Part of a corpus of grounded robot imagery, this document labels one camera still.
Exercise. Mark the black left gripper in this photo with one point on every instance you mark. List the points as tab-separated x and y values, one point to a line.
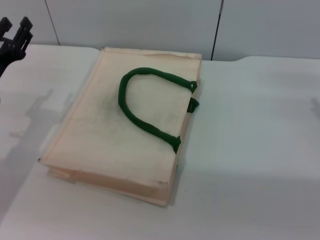
11	51

